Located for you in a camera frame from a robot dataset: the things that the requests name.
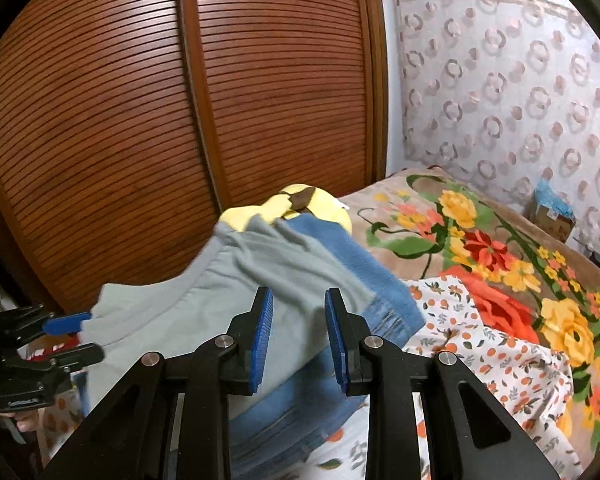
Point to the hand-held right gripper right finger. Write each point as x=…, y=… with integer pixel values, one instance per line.
x=336, y=340

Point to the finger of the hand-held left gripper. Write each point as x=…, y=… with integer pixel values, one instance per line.
x=82, y=355
x=67, y=324

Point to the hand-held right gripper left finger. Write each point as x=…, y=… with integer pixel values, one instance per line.
x=262, y=340

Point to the grey-green pants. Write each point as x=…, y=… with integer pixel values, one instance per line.
x=190, y=320

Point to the person's left hand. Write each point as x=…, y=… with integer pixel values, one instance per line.
x=22, y=421

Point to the folded blue jeans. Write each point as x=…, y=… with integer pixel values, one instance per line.
x=360, y=270
x=300, y=410

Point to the yellow plush toy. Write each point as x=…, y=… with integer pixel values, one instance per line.
x=325, y=207

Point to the orange-print white bed sheet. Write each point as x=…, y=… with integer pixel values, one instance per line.
x=485, y=355

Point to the floral plush blanket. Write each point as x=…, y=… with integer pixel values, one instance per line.
x=480, y=245

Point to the brown louvered wooden wardrobe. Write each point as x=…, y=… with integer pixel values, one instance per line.
x=130, y=110

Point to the small cardboard box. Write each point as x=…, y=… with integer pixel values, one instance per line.
x=555, y=222

